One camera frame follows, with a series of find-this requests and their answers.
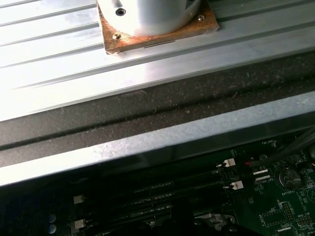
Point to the brown square base plate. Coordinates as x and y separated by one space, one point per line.
209 24

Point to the RAM slot with black clips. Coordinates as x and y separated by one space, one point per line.
150 198

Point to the coin cell battery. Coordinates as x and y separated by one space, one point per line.
289 179

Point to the black PC case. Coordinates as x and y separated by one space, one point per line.
123 118

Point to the green motherboard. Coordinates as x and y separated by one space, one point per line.
270 214

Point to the RAM slot with white clips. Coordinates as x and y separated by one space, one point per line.
152 186
150 211

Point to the brass plate screw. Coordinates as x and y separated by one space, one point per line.
115 36
201 17

